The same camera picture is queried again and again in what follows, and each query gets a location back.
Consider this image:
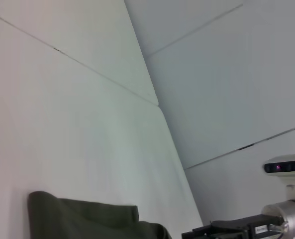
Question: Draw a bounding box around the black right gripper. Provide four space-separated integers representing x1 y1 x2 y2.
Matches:
181 214 285 239

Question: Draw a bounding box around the dark green printed T-shirt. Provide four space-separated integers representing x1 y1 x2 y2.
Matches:
27 191 173 239

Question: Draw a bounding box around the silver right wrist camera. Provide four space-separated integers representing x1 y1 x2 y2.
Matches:
263 153 295 202

